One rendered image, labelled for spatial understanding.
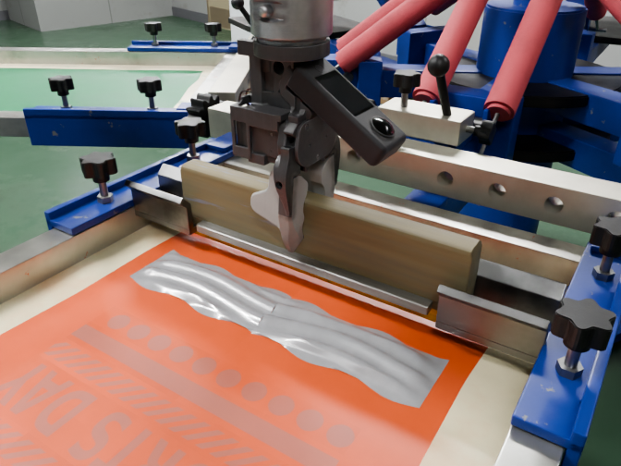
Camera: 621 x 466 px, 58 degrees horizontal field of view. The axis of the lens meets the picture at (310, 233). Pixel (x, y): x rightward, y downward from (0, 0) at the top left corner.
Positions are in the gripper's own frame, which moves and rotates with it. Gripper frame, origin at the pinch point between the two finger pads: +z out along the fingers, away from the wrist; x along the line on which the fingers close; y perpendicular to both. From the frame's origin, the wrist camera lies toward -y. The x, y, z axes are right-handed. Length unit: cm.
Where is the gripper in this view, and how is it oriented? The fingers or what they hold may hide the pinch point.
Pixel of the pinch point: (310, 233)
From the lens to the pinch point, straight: 61.0
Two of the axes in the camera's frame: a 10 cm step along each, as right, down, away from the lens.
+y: -8.4, -2.7, 4.7
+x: -5.5, 4.2, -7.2
